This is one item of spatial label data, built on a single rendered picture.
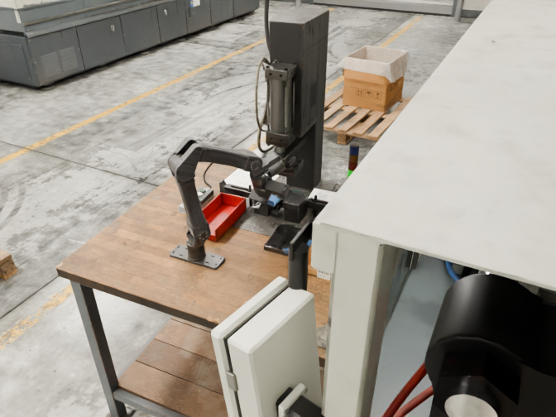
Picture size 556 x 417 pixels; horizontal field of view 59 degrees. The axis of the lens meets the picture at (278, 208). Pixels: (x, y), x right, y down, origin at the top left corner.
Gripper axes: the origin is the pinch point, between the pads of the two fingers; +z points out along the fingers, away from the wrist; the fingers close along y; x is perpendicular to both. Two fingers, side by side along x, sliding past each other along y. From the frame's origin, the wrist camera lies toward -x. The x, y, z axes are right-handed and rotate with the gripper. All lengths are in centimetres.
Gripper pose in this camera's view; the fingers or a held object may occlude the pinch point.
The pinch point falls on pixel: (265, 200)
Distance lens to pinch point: 189.2
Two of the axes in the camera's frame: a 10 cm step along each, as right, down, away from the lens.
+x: -9.2, -2.9, 2.8
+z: 1.2, 4.7, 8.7
